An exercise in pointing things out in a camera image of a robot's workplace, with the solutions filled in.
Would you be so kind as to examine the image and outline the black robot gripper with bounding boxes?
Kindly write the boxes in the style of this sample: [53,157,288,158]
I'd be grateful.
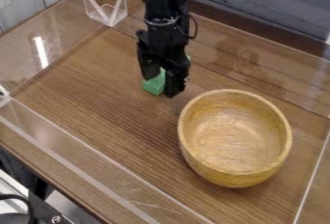
[136,18,192,98]

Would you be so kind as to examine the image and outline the green rectangular block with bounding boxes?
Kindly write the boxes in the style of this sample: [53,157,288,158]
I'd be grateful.
[142,53,192,96]

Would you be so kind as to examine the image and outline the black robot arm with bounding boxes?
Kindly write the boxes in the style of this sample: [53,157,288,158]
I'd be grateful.
[136,0,192,98]

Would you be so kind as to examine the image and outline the brown wooden bowl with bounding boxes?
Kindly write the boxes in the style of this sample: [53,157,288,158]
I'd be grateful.
[178,89,293,188]

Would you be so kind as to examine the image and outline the clear acrylic tray walls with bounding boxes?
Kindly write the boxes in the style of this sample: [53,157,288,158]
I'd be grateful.
[0,0,330,224]

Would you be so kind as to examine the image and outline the clear acrylic corner bracket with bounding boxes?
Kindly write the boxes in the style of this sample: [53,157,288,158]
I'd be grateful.
[83,0,129,27]

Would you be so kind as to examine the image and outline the black metal clamp bracket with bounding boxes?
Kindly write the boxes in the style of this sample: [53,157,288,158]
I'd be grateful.
[29,191,78,224]

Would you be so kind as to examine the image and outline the black cable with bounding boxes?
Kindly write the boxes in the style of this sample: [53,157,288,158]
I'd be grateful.
[0,193,37,224]

